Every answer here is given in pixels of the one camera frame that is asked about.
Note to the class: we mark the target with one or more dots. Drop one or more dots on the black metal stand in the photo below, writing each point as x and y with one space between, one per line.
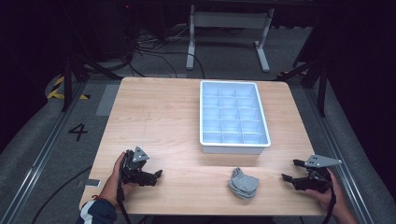
67 81
320 81

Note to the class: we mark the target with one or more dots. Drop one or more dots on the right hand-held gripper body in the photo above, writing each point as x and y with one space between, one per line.
320 161

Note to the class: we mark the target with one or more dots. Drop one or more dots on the light blue divided tray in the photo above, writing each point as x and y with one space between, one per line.
233 115

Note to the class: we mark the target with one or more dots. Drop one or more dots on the metal floor rail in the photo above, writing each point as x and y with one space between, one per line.
339 149
43 155

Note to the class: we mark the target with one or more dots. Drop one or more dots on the grey socks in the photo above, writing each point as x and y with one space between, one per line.
244 184

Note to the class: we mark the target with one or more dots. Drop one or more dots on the person's right hand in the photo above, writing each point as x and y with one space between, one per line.
334 197

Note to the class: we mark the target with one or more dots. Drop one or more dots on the small grey tape piece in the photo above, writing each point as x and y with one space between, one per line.
92 183

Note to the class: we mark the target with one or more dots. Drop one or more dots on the person's left hand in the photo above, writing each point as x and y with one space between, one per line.
112 183

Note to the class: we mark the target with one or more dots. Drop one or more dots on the white metal table frame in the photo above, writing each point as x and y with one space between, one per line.
229 20

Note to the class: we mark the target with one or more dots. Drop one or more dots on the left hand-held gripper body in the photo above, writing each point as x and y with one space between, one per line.
132 166

